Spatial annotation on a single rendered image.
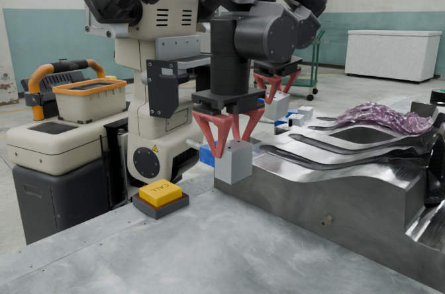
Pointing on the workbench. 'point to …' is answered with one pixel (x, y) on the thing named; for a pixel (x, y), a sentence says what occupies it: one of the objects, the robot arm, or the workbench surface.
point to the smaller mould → (425, 106)
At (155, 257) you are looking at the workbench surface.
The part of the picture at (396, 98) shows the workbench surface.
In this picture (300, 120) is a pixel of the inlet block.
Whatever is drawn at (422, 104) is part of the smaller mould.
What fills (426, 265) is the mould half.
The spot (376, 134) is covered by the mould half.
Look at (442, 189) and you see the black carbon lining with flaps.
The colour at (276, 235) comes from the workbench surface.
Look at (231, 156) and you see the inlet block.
